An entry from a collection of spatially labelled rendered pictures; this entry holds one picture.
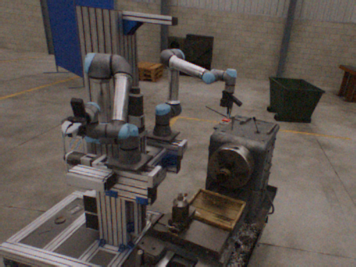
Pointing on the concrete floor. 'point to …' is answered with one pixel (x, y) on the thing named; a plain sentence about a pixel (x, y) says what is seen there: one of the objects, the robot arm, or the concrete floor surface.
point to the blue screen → (69, 33)
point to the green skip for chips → (293, 99)
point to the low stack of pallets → (149, 70)
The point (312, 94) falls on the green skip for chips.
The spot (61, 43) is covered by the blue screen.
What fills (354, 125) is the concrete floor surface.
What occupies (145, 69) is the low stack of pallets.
